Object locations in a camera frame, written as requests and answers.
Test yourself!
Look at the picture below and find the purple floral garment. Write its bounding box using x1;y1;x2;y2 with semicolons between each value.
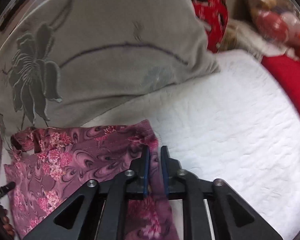
4;120;178;239

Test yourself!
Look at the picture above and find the person's left hand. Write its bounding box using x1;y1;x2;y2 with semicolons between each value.
0;205;15;239

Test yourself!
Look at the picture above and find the white quilted bed cover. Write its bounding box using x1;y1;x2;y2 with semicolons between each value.
0;48;300;240

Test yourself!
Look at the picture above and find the grey floral pillow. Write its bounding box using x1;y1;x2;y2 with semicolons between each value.
0;0;219;149

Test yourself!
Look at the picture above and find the red cloth at bedside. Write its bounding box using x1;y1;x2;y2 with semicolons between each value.
261;55;300;115

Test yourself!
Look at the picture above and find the doll in plastic bag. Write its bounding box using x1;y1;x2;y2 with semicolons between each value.
236;0;300;61

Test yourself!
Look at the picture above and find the red patterned pillow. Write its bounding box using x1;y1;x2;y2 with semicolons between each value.
191;0;228;53

